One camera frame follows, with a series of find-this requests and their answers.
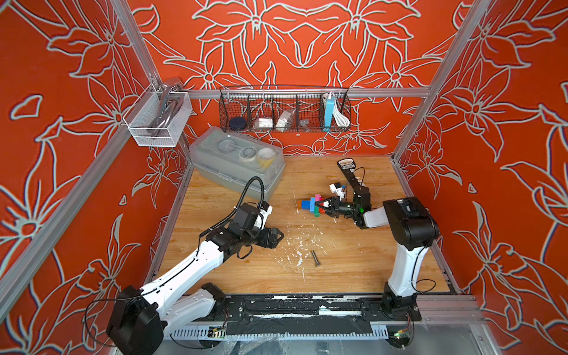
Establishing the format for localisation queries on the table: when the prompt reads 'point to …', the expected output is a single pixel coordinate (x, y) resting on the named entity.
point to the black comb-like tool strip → (349, 165)
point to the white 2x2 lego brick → (326, 203)
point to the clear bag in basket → (285, 121)
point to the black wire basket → (284, 109)
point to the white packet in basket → (264, 123)
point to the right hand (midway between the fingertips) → (315, 207)
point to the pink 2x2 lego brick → (317, 197)
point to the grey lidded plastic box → (232, 159)
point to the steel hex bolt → (317, 262)
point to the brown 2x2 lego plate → (299, 205)
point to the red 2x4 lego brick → (322, 210)
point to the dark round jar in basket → (237, 123)
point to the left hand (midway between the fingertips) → (275, 231)
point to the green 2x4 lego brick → (316, 211)
